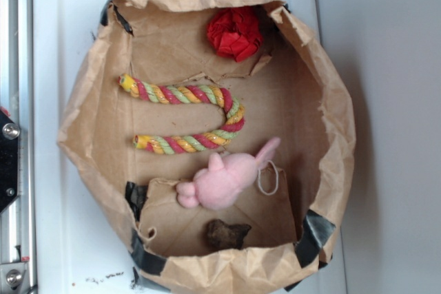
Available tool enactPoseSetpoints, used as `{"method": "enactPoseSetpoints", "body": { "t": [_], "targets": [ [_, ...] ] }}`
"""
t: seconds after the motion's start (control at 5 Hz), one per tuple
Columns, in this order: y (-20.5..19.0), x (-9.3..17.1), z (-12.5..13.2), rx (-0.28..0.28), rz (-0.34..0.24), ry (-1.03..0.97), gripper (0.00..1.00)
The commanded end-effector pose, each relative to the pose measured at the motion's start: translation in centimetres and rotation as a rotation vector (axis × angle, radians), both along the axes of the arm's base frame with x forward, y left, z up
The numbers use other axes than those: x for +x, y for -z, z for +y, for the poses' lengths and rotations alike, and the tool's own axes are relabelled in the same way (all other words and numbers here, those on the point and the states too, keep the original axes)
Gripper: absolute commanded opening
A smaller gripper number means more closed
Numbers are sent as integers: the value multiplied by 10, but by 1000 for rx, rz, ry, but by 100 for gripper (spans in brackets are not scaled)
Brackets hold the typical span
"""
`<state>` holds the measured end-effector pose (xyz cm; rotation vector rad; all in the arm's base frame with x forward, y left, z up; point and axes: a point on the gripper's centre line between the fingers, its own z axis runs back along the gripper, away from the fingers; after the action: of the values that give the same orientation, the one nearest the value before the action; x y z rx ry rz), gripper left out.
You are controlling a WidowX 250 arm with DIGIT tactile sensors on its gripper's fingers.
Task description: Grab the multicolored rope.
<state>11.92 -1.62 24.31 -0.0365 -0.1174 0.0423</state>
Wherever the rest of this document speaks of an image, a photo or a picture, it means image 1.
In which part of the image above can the red crumpled paper ball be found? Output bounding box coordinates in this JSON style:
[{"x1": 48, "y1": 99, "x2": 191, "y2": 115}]
[{"x1": 206, "y1": 6, "x2": 263, "y2": 63}]

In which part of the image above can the dark brown rough lump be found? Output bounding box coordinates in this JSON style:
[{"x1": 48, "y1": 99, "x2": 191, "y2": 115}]
[{"x1": 206, "y1": 219, "x2": 252, "y2": 250}]

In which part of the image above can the pink plush bunny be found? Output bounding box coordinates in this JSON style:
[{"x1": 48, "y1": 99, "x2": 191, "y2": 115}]
[{"x1": 176, "y1": 137, "x2": 281, "y2": 211}]

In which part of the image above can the brown paper bag bin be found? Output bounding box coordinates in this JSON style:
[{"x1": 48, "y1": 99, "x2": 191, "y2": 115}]
[{"x1": 58, "y1": 0, "x2": 356, "y2": 293}]

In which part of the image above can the multicolored twisted rope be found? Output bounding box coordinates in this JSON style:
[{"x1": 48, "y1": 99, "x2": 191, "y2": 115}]
[{"x1": 119, "y1": 73, "x2": 247, "y2": 156}]

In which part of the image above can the aluminium frame rail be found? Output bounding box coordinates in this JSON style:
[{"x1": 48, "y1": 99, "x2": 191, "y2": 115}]
[{"x1": 1, "y1": 0, "x2": 38, "y2": 293}]

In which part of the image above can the black metal bracket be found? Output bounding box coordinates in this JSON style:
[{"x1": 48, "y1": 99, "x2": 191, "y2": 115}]
[{"x1": 0, "y1": 107, "x2": 21, "y2": 213}]

